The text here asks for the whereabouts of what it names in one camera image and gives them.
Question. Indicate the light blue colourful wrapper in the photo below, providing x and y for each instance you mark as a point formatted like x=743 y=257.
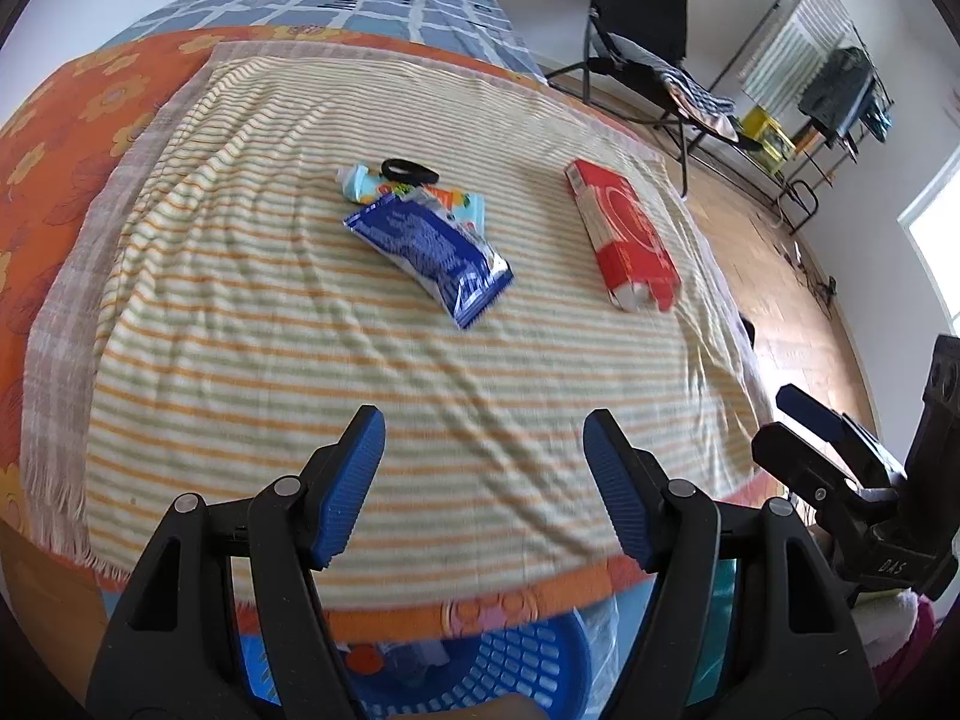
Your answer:
x=360 y=181

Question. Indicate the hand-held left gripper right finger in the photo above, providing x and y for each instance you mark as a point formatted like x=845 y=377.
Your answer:
x=622 y=495

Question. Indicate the orange floral blanket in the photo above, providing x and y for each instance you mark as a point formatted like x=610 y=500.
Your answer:
x=67 y=127

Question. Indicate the blue snack packet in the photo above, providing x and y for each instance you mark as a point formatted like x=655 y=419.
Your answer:
x=427 y=247

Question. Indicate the black folding chair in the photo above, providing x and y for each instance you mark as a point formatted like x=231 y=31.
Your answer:
x=637 y=7

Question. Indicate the blue plastic mesh basket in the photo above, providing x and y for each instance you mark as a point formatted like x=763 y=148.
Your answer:
x=517 y=652

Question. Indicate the hanging dark garment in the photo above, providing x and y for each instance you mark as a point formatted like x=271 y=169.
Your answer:
x=836 y=86

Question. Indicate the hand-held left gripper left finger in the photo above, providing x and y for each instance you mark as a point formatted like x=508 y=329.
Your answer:
x=349 y=495

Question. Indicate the dark checked cloth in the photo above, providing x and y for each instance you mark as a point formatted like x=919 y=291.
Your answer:
x=694 y=94

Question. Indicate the hanging teal garment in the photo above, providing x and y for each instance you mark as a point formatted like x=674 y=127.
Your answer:
x=879 y=116

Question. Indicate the pink cloth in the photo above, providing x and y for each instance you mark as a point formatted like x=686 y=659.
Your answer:
x=724 y=126

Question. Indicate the window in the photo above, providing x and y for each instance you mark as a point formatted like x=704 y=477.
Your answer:
x=934 y=240

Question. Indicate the blue checked bed sheet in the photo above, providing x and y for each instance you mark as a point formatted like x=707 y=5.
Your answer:
x=337 y=7

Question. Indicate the black metal drying rack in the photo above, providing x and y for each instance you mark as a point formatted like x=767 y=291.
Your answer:
x=810 y=157

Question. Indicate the yellow striped towel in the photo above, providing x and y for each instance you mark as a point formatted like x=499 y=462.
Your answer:
x=225 y=360

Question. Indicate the red cardboard box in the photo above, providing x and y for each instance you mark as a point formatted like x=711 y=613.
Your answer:
x=630 y=232

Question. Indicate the hanging green striped towel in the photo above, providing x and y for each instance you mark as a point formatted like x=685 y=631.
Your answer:
x=802 y=37

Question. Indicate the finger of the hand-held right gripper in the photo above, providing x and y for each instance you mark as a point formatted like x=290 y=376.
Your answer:
x=814 y=412
x=810 y=465

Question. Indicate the white plastic bag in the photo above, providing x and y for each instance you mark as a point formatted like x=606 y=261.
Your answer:
x=604 y=637

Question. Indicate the person's right forearm fluffy sleeve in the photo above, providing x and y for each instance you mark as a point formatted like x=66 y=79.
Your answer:
x=896 y=630

